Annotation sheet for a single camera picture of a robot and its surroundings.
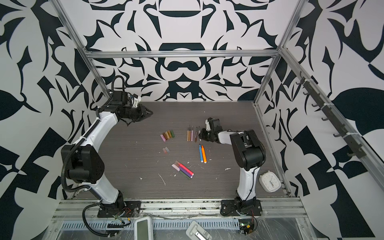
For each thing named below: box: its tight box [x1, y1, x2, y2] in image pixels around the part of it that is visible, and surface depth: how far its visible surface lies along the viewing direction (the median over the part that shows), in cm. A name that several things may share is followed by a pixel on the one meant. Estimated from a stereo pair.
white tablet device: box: [134, 216, 154, 240], surface depth 68 cm
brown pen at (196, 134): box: [194, 126, 198, 143], surface depth 104 cm
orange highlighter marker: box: [201, 145, 208, 164], surface depth 93 cm
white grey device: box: [185, 220, 213, 240], surface depth 69 cm
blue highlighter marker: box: [199, 143, 204, 163], surface depth 94 cm
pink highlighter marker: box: [174, 160, 195, 176], surface depth 89 cm
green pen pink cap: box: [171, 163, 191, 180], surface depth 88 cm
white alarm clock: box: [259, 170, 282, 193], surface depth 81 cm
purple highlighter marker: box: [179, 166, 193, 179], surface depth 87 cm
